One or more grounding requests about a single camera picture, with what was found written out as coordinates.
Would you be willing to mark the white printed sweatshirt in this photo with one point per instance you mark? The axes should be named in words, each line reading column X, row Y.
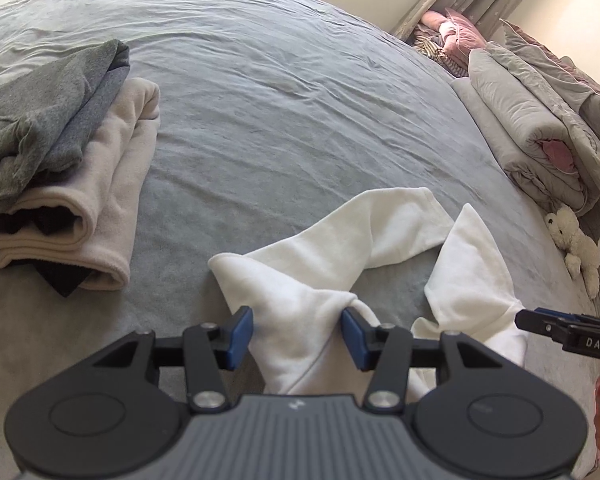
column 305, row 270

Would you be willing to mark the folded black garment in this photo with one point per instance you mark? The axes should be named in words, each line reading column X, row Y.
column 62, row 280

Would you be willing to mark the folded beige fleece garment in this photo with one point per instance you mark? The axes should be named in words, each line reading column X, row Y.
column 115, row 170

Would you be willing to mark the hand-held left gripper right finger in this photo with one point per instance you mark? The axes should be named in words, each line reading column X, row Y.
column 353, row 337

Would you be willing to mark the white plush toy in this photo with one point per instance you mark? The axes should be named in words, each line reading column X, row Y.
column 575, row 245

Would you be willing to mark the folded grey duvet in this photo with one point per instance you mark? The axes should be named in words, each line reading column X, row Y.
column 515, row 110

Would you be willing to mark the folded grey garment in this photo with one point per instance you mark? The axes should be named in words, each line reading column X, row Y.
column 40, row 110

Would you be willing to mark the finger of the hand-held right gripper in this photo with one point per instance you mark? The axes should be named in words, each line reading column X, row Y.
column 537, row 321

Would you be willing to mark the pile of pink cushions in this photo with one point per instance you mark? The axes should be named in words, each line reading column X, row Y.
column 452, row 35

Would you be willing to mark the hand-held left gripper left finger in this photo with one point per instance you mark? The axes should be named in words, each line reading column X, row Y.
column 240, row 336

